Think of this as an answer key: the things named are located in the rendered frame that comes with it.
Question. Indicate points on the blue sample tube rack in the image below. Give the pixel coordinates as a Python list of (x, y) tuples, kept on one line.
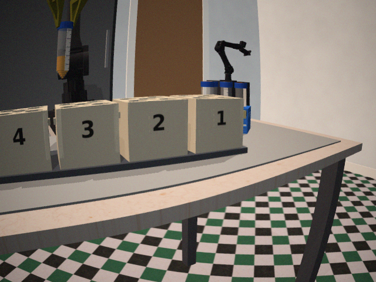
[(247, 123)]

